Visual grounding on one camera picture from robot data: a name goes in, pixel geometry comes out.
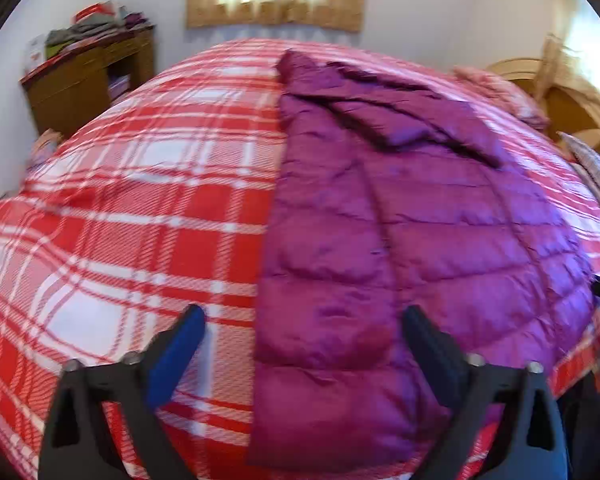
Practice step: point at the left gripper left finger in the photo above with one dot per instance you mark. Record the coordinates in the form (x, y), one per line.
(77, 441)

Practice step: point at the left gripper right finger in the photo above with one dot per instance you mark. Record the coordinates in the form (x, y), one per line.
(529, 442)

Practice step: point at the purple puffer jacket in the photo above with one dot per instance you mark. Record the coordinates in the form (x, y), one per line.
(391, 195)

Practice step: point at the pink clothes heap on floor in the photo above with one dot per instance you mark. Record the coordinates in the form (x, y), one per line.
(46, 145)

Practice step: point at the grey folded clothes pile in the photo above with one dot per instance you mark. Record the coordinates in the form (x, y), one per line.
(90, 26)

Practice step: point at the purple folded clothes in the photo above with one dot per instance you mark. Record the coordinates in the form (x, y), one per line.
(134, 20)

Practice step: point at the red plaid bed cover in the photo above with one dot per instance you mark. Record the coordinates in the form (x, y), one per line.
(164, 201)

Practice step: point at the striped pillow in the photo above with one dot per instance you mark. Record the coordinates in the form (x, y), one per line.
(597, 179)

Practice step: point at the wooden headboard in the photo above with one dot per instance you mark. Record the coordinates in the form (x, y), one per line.
(571, 103)

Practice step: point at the boxes in desk shelf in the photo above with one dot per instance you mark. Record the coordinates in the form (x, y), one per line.
(118, 86)

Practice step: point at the brown wooden desk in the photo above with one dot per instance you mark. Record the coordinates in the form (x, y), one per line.
(72, 88)

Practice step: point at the pink floral pillow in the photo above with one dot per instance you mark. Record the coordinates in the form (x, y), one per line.
(503, 94)

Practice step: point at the white card box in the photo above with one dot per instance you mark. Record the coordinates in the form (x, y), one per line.
(35, 54)

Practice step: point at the side window curtain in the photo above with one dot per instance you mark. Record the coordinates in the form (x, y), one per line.
(571, 52)

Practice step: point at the red box on desk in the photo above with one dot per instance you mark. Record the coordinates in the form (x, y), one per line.
(106, 8)

